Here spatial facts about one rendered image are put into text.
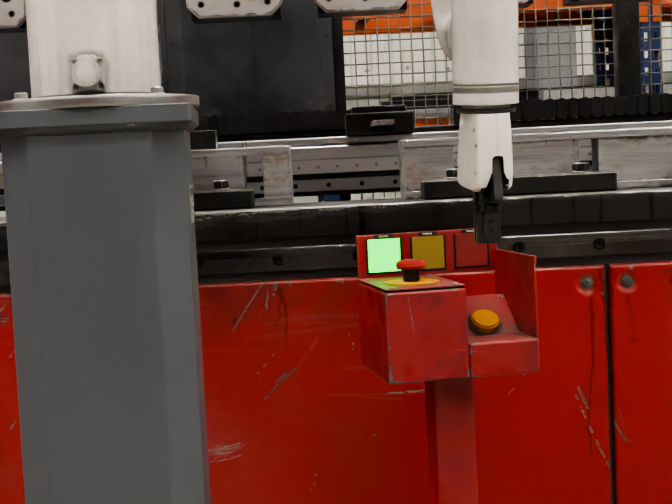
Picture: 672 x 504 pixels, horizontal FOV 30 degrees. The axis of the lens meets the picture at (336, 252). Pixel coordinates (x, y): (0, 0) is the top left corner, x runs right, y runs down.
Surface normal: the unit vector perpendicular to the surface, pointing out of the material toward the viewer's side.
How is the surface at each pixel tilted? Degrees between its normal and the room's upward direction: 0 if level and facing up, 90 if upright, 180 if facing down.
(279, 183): 90
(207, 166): 90
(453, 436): 90
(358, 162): 90
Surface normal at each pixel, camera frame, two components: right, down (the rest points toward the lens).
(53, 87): -0.49, 0.09
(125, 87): 0.60, 0.03
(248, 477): 0.00, 0.07
